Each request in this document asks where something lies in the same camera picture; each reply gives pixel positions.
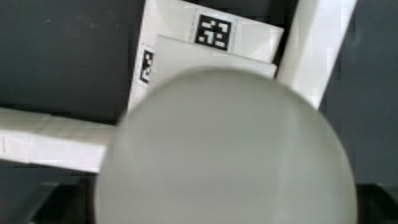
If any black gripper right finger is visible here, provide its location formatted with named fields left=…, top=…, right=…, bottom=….
left=358, top=183, right=398, bottom=224

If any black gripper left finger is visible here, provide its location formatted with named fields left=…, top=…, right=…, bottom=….
left=6, top=181, right=100, bottom=224

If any white fence rail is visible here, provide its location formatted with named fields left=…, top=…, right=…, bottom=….
left=278, top=0, right=358, bottom=108
left=0, top=108, right=116, bottom=173

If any white lamp bulb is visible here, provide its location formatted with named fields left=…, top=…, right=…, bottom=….
left=97, top=69, right=358, bottom=224

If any white lamp base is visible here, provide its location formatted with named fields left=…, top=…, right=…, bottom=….
left=129, top=0, right=285, bottom=108

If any white front fence rail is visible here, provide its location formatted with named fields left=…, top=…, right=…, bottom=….
left=0, top=108, right=116, bottom=173

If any white right fence rail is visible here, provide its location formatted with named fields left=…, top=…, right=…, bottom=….
left=278, top=0, right=358, bottom=108

